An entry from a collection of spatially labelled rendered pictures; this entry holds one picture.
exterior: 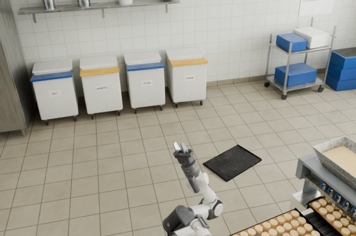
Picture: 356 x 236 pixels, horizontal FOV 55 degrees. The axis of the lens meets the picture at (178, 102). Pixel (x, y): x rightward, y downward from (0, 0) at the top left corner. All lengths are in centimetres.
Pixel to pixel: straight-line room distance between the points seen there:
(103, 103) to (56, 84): 69
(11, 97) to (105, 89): 120
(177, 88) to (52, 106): 180
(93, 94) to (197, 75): 154
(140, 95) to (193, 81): 81
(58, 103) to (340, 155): 377
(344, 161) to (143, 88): 328
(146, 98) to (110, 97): 52
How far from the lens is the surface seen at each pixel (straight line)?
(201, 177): 194
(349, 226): 254
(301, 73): 587
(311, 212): 258
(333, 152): 251
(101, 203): 386
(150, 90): 507
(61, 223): 379
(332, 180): 242
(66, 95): 504
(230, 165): 422
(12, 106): 490
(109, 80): 493
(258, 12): 591
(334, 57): 630
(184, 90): 519
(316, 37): 572
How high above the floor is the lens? 267
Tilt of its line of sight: 29 degrees down
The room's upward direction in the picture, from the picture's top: 1 degrees counter-clockwise
